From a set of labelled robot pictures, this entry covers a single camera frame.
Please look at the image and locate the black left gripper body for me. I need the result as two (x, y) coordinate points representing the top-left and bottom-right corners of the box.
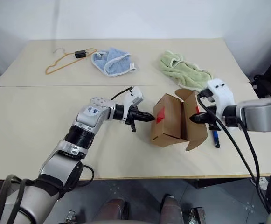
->
(125, 105), (141, 133)

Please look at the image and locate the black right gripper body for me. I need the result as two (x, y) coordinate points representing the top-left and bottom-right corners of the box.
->
(205, 105), (222, 131)

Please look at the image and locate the blue pen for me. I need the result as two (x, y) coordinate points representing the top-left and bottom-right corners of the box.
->
(212, 129), (221, 148)

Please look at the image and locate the brown cardboard box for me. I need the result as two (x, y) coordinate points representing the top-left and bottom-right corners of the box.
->
(150, 88), (208, 152)

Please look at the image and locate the red tape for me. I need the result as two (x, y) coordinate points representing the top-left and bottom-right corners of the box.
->
(155, 106), (201, 124)

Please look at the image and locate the green towel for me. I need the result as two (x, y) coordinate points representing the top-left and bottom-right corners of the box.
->
(159, 49), (214, 92)

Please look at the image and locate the blue towel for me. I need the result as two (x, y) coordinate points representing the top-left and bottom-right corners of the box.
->
(91, 47), (137, 78)

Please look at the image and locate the black chair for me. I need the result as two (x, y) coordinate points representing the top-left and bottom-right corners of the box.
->
(251, 35), (271, 99)

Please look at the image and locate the black power adapter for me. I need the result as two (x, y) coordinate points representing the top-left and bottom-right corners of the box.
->
(74, 49), (88, 59)

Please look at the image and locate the metal caster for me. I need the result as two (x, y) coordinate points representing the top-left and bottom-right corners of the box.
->
(66, 209), (77, 222)
(189, 206), (206, 224)

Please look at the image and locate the dark brown rounded shape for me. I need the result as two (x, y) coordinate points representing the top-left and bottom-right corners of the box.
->
(160, 194), (185, 224)
(102, 197), (129, 220)

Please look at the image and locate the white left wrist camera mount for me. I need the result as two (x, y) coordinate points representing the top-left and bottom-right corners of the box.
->
(123, 86), (145, 125)

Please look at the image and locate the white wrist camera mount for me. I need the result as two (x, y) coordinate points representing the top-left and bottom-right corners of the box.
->
(123, 86), (145, 125)
(207, 78), (237, 130)

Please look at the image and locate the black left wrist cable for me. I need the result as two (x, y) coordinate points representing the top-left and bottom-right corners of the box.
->
(109, 86), (134, 101)

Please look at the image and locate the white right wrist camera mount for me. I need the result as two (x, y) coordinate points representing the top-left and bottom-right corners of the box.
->
(207, 78), (237, 130)

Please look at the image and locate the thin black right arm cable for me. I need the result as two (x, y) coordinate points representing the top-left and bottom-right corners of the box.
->
(237, 122), (270, 206)

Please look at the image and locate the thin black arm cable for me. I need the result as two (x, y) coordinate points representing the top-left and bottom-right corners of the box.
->
(237, 122), (270, 206)
(78, 164), (96, 182)

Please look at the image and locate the black table frame bar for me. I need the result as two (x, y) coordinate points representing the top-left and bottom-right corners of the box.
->
(196, 177), (254, 189)

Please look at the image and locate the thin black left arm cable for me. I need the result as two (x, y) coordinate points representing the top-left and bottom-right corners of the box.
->
(78, 164), (96, 182)

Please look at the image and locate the orange wire clothes hanger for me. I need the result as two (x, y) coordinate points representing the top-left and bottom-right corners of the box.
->
(46, 47), (98, 76)

